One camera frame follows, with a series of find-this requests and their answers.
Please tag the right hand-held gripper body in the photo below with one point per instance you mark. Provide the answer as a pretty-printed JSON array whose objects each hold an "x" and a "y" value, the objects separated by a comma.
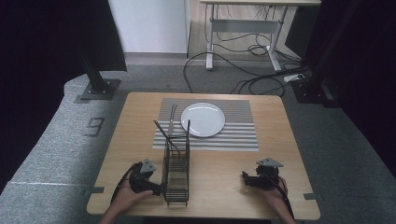
[{"x": 266, "y": 177}]

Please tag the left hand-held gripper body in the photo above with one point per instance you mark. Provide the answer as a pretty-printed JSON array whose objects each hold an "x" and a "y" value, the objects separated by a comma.
[{"x": 141, "y": 180}]

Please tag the person's right hand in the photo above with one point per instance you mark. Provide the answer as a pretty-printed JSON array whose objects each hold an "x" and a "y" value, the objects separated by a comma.
[{"x": 278, "y": 196}]

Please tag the person's left hand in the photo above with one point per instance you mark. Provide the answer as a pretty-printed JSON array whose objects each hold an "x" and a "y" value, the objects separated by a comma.
[{"x": 126, "y": 197}]

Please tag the grey striped placemat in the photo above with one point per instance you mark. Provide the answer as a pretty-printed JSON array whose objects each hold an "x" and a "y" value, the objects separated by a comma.
[{"x": 239, "y": 137}]

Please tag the grey tape strip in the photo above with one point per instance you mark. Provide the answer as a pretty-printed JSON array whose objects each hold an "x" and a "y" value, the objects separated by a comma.
[
  {"x": 95, "y": 189},
  {"x": 312, "y": 196}
]

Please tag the black chopstick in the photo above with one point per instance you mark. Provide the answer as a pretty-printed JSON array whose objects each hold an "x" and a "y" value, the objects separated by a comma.
[
  {"x": 165, "y": 133},
  {"x": 188, "y": 127}
]

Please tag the silver fork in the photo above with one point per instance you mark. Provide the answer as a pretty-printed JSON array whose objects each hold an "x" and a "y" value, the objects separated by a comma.
[{"x": 171, "y": 124}]

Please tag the white plate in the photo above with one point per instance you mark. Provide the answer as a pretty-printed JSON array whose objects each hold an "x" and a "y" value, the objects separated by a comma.
[{"x": 203, "y": 119}]

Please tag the grey floor socket plate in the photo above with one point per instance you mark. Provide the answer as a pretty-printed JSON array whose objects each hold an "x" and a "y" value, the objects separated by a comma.
[{"x": 94, "y": 126}]

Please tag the black metal stand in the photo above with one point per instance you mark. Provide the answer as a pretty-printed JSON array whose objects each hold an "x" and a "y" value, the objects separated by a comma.
[{"x": 314, "y": 87}]

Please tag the white power strip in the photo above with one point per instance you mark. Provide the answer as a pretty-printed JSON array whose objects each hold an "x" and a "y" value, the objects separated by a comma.
[{"x": 294, "y": 77}]

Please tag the white-legged desk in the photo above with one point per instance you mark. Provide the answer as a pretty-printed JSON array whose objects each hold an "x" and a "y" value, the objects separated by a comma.
[{"x": 246, "y": 25}]

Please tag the black curtain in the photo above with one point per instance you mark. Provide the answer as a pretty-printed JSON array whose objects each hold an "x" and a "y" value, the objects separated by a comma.
[
  {"x": 367, "y": 62},
  {"x": 46, "y": 46}
]

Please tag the white panel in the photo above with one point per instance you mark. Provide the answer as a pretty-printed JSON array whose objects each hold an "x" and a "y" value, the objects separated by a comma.
[{"x": 149, "y": 25}]

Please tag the black stand with base plate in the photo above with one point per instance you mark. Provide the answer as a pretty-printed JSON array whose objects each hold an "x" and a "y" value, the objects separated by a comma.
[{"x": 98, "y": 85}]

